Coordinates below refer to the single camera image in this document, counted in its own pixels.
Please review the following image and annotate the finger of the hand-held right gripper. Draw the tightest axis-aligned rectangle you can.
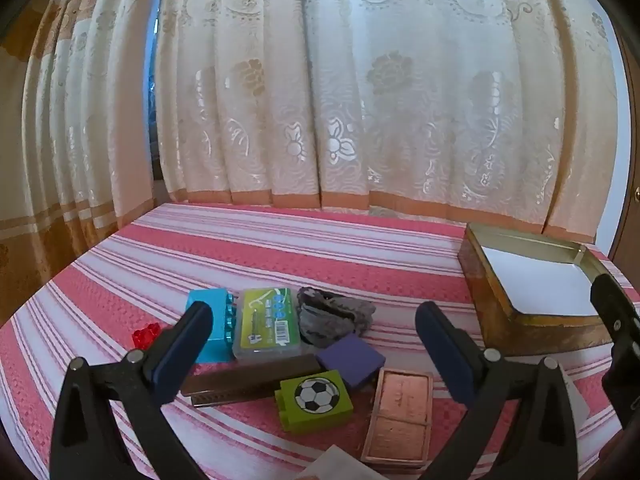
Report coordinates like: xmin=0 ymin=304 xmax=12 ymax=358
xmin=590 ymin=274 xmax=640 ymax=356
xmin=601 ymin=352 xmax=640 ymax=432

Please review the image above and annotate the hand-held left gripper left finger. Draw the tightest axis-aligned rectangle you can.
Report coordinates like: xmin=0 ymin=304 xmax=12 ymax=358
xmin=50 ymin=301 xmax=216 ymax=480

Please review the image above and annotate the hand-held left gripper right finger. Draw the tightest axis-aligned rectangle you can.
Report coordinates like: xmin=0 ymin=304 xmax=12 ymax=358
xmin=415 ymin=301 xmax=593 ymax=480

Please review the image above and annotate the blue toy brick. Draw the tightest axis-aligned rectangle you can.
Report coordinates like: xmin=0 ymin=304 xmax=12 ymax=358
xmin=186 ymin=289 xmax=237 ymax=364

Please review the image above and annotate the red toy brick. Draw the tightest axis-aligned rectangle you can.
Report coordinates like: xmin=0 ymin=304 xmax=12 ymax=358
xmin=131 ymin=326 xmax=162 ymax=349

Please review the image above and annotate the brown harmonica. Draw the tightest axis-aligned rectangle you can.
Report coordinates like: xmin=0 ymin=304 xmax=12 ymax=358
xmin=180 ymin=352 xmax=324 ymax=407

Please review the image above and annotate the gold metal tin box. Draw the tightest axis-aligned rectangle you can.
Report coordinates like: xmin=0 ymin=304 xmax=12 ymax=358
xmin=457 ymin=222 xmax=638 ymax=356

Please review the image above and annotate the rose gold makeup palette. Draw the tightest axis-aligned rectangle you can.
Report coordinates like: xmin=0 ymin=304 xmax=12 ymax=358
xmin=360 ymin=367 xmax=435 ymax=470

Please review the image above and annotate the green floss pick box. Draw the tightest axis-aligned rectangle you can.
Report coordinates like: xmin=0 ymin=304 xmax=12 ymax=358
xmin=232 ymin=287 xmax=304 ymax=364

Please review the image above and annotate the purple cube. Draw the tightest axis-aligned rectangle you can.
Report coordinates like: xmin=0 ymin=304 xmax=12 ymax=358
xmin=316 ymin=332 xmax=387 ymax=389

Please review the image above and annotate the grey rock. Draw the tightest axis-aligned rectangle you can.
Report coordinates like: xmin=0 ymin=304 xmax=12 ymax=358
xmin=296 ymin=286 xmax=377 ymax=349

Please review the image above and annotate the green football toy brick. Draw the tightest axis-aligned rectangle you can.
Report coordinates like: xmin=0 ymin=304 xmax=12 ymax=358
xmin=274 ymin=370 xmax=354 ymax=435

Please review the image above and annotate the white charger plug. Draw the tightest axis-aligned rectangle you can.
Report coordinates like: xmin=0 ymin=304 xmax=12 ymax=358
xmin=295 ymin=445 xmax=381 ymax=480

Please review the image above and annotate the white paper liner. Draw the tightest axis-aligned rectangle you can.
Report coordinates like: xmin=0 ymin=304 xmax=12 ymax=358
xmin=479 ymin=247 xmax=602 ymax=318

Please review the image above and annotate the pink striped cloth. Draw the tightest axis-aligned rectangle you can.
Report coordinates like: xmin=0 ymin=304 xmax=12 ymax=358
xmin=0 ymin=202 xmax=640 ymax=480

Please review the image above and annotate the cream orange-striped curtain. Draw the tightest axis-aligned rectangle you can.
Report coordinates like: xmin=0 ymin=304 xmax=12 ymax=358
xmin=0 ymin=0 xmax=158 ymax=326

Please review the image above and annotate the cream floral lace curtain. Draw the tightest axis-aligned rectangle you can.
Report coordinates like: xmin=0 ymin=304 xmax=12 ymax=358
xmin=152 ymin=0 xmax=621 ymax=241

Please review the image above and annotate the brown wooden door frame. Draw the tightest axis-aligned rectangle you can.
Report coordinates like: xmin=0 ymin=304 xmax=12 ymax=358
xmin=607 ymin=30 xmax=640 ymax=261

